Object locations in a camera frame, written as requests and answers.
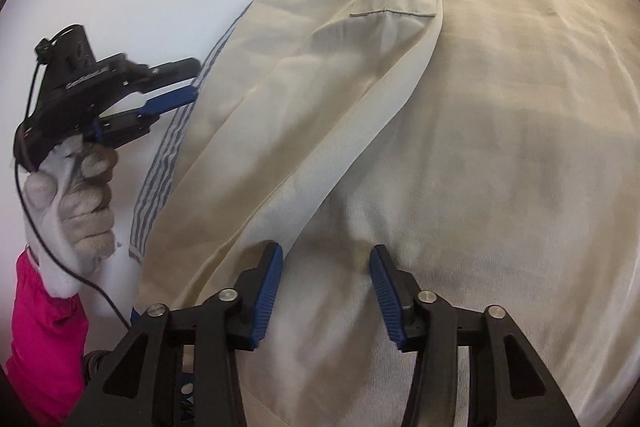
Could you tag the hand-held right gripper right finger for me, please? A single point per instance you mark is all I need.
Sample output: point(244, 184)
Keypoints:
point(385, 292)

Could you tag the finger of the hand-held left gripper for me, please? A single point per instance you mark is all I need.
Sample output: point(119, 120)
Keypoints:
point(170, 101)
point(175, 68)

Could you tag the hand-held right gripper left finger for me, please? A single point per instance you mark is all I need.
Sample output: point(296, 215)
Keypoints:
point(267, 287)

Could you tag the cream and blue coverall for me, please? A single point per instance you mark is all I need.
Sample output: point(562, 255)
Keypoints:
point(450, 132)

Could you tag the person's left forearm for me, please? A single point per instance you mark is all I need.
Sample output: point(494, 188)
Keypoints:
point(45, 347)

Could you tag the person's left hand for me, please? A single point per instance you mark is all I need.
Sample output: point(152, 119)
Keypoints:
point(75, 217)

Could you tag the blue striped bed sheet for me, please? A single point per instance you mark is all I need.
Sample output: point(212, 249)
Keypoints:
point(165, 157)

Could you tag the grey striped footwear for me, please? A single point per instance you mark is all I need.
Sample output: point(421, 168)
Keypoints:
point(96, 364)

